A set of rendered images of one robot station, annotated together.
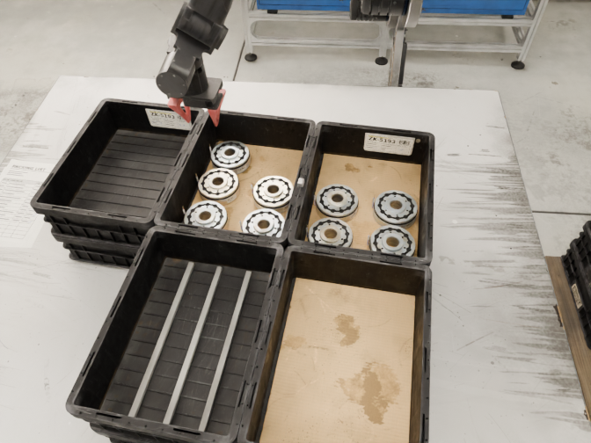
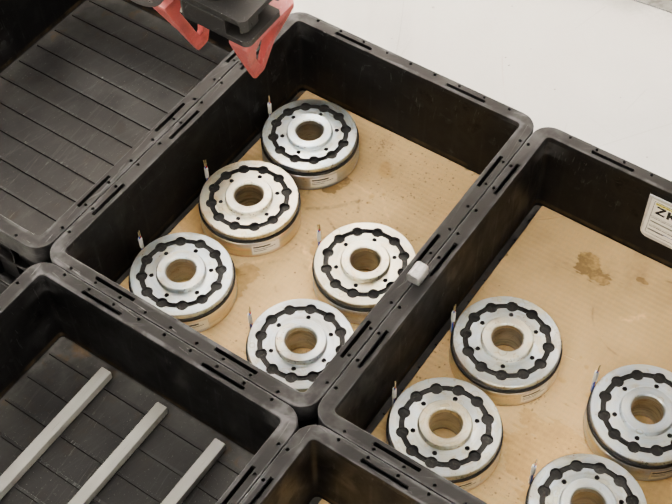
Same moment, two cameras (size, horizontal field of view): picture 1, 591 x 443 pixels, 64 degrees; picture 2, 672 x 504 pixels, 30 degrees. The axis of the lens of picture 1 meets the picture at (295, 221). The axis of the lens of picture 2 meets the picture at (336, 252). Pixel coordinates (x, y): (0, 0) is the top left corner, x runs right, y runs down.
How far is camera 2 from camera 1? 0.25 m
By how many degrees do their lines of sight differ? 14
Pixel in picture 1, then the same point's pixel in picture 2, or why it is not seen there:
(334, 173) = (542, 267)
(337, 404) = not seen: outside the picture
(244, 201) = (292, 263)
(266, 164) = (389, 188)
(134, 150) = (112, 53)
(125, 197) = (42, 160)
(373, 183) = (627, 327)
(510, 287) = not seen: outside the picture
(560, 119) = not seen: outside the picture
